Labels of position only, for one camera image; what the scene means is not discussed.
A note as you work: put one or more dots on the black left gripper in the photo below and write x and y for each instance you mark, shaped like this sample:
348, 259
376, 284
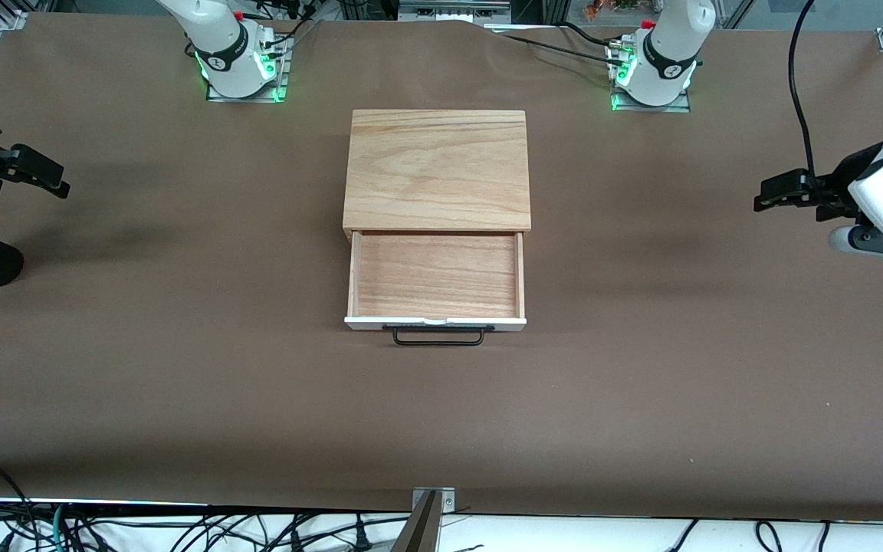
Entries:
845, 175

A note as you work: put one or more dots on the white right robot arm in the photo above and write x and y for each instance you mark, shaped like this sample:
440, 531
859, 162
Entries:
223, 46

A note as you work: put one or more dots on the wooden drawer cabinet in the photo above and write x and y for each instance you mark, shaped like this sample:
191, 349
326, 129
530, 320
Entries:
435, 169

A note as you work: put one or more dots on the metal equipment box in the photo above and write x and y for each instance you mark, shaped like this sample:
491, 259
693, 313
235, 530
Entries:
453, 9

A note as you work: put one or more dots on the brown paper table cover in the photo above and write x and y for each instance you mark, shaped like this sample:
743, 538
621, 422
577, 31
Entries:
441, 414

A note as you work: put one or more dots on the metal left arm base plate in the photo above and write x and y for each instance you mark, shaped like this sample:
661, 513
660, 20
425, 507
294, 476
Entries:
652, 108

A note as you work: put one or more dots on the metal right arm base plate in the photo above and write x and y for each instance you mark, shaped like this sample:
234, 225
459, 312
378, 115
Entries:
246, 96

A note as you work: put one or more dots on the metal table edge bracket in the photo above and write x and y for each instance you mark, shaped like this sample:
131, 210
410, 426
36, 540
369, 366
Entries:
448, 500

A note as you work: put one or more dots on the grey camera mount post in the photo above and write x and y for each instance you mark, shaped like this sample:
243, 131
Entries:
420, 529

